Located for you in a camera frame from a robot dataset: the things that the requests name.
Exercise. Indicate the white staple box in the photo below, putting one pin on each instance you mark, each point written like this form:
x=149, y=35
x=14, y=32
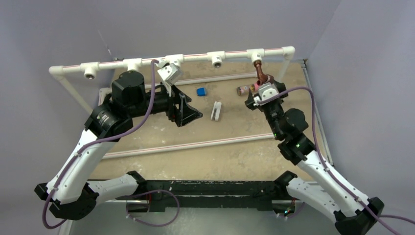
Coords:
x=215, y=114

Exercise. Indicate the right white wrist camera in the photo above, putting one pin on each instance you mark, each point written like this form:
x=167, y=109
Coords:
x=265, y=94

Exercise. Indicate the pink capped clip jar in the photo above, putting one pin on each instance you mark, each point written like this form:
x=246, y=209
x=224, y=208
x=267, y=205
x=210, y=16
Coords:
x=243, y=90

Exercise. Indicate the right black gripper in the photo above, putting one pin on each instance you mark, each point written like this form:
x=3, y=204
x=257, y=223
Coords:
x=250, y=101

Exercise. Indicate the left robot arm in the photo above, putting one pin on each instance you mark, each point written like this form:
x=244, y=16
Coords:
x=69, y=195

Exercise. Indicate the brown faucet with blue cap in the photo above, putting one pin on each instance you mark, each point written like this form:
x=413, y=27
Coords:
x=262, y=78

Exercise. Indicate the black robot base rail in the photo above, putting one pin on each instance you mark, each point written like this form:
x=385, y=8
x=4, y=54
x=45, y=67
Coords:
x=259, y=195

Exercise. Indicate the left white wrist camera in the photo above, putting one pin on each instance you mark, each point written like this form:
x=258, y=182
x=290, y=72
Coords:
x=169, y=74

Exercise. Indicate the white PVC pipe frame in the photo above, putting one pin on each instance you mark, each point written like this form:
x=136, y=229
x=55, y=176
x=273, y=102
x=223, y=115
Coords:
x=90, y=69

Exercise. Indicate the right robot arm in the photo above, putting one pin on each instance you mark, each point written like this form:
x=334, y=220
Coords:
x=351, y=211

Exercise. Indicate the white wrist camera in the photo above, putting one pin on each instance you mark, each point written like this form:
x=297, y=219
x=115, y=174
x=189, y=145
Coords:
x=169, y=74
x=265, y=94

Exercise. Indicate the blue paperclip box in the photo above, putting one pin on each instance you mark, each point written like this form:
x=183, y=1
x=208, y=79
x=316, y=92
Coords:
x=201, y=91

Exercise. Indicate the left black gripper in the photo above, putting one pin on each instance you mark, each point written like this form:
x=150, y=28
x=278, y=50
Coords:
x=187, y=113

